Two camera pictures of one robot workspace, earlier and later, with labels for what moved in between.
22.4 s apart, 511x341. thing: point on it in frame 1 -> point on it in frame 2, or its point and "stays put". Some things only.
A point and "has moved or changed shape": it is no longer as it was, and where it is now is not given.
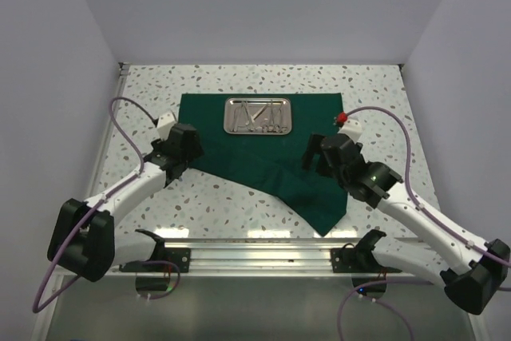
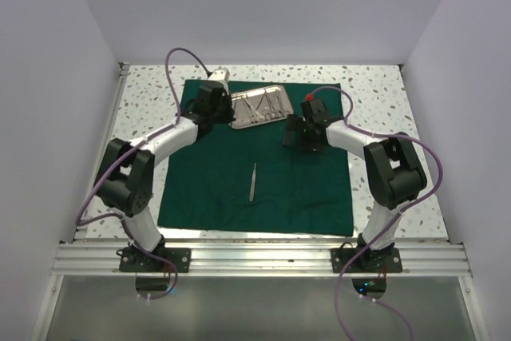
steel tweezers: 258,113 -> 252,187
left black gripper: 196,151 -> 229,116
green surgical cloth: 272,164 -> 190,87
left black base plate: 180,256 stays put
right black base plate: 350,259 stays put
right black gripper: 314,147 -> 295,123
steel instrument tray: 258,116 has moved or changed shape
